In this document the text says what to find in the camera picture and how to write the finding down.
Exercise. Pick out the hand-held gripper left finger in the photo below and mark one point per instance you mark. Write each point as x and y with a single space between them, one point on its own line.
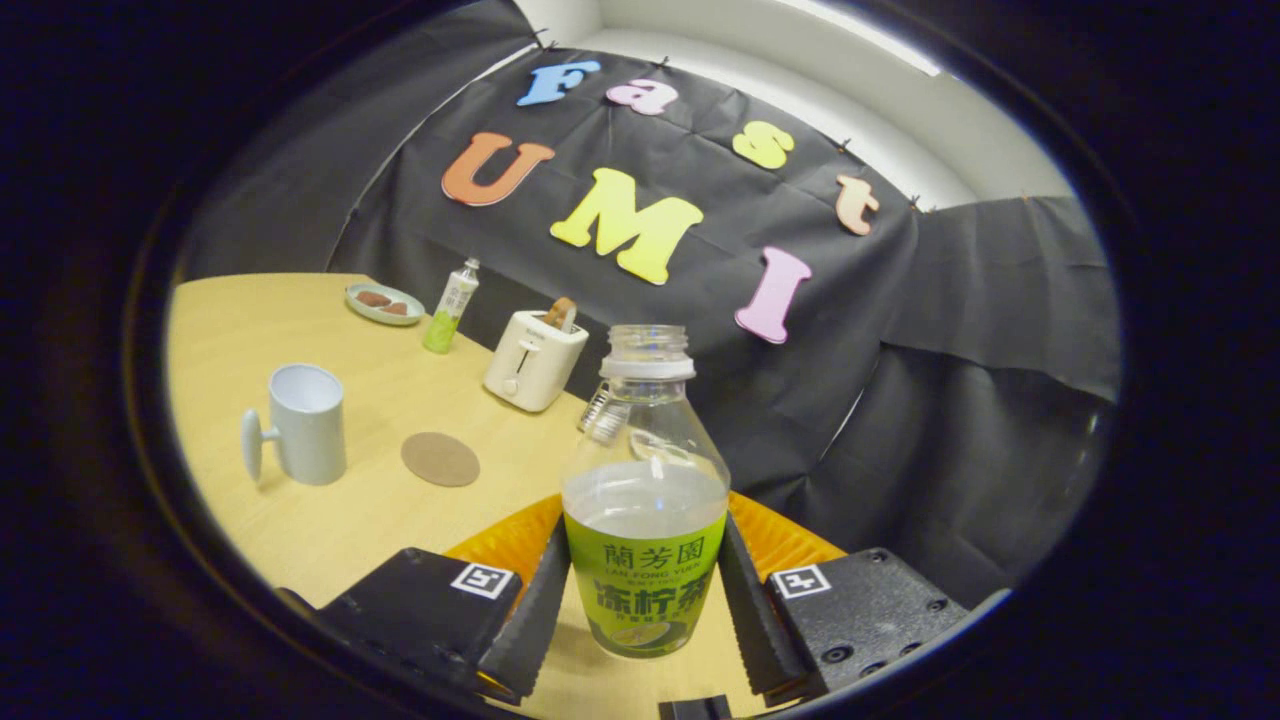
530 630

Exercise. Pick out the brown toast slice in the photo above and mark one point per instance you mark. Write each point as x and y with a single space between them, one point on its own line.
558 312

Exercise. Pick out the round brown coaster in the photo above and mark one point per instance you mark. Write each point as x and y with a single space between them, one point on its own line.
440 459

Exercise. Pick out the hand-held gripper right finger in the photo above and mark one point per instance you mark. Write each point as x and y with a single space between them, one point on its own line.
750 625

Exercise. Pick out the clear juice bottle green label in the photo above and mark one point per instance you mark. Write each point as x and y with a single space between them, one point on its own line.
645 560

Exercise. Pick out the slim bottle with green drink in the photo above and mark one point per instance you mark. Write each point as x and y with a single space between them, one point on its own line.
448 310

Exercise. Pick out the pale green plate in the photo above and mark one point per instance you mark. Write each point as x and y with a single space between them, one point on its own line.
385 314

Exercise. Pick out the pale blue cup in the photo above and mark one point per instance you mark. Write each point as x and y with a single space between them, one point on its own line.
310 430

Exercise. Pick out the wooden table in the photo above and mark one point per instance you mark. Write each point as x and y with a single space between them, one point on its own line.
300 320

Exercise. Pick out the cream toaster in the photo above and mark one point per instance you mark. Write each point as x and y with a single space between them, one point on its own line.
530 365

